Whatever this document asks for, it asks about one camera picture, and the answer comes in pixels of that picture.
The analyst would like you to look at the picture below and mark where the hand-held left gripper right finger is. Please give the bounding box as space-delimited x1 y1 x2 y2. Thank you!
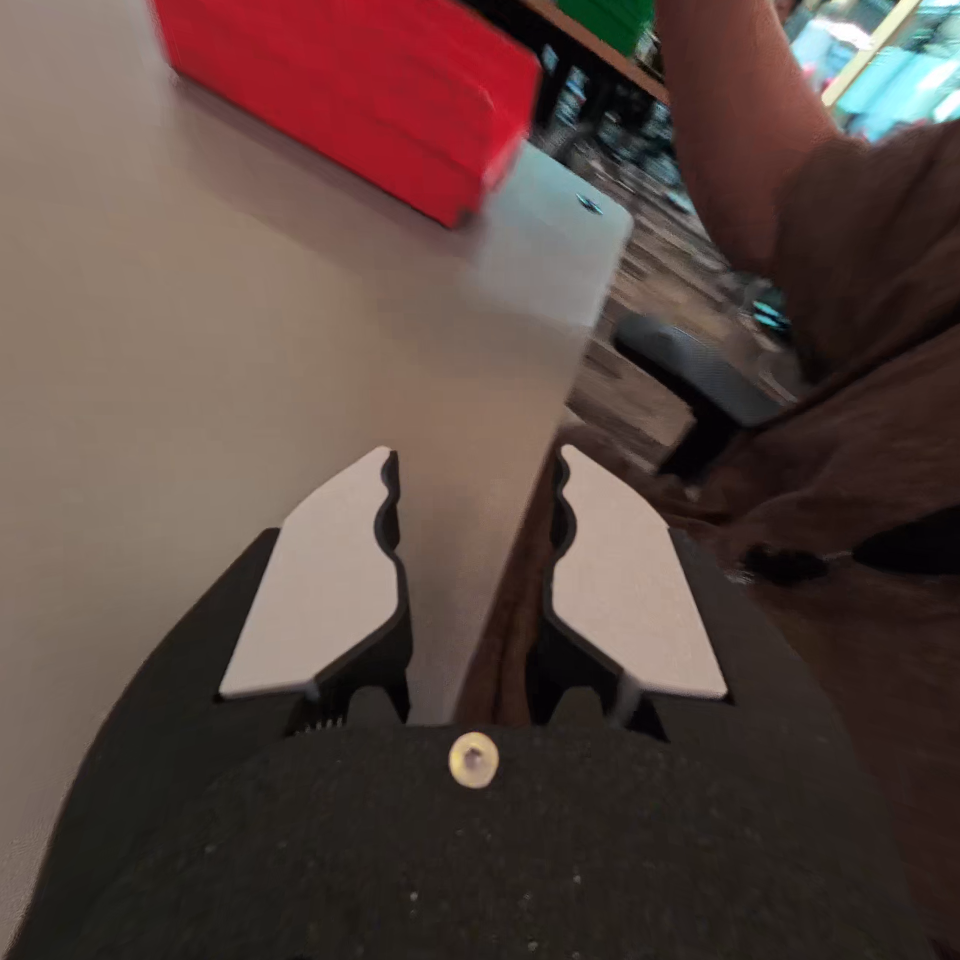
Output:
530 444 730 709

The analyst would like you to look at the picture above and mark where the red plastic bin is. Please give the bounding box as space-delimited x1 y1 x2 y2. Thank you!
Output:
150 0 544 229

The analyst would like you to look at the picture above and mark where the wooden table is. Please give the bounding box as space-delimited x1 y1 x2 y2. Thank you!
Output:
518 0 669 109

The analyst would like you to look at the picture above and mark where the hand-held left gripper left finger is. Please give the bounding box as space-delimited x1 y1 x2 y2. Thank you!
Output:
219 447 415 709

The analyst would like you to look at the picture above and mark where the black chest strap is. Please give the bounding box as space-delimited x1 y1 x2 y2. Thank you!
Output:
743 507 960 589

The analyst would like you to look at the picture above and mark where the grey desk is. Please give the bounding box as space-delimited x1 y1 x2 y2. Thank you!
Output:
0 0 636 901

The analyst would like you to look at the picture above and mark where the person's brown clothing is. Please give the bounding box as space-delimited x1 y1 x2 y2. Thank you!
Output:
458 120 960 960

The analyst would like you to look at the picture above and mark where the green plastic bin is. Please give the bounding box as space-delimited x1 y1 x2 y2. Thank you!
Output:
558 0 661 58

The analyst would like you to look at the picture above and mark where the black office chair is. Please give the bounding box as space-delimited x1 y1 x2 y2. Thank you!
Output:
612 312 796 484

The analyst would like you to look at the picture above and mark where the person's right forearm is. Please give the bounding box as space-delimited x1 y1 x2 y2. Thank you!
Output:
653 0 844 279

